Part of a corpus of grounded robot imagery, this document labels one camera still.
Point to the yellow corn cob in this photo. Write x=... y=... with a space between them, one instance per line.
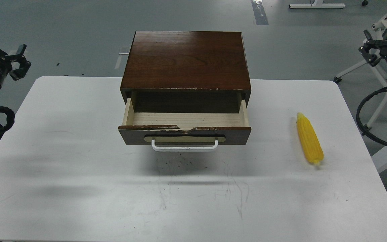
x=309 y=141

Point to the dark brown wooden cabinet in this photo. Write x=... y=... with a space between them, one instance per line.
x=188 y=61

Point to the wooden drawer with white handle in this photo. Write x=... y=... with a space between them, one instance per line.
x=185 y=119

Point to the white stand base bar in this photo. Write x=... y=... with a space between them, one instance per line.
x=317 y=4

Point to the grey floor tape strip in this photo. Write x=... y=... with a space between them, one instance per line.
x=259 y=13

